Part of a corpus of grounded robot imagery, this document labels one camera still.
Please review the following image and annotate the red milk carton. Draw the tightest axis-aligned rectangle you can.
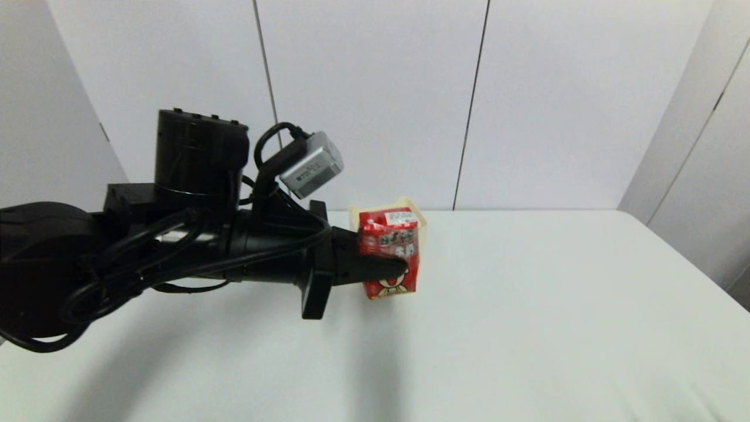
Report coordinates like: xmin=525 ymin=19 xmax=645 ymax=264
xmin=358 ymin=207 xmax=421 ymax=300

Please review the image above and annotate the cream plastic storage bin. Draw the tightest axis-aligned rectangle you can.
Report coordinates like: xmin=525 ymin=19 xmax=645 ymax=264
xmin=349 ymin=198 xmax=427 ymax=277

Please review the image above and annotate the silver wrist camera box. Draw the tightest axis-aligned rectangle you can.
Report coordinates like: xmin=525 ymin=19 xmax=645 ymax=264
xmin=279 ymin=131 xmax=345 ymax=200

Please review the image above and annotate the black camera cable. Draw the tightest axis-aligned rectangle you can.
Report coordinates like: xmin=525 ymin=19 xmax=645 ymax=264
xmin=252 ymin=121 xmax=311 ymax=232

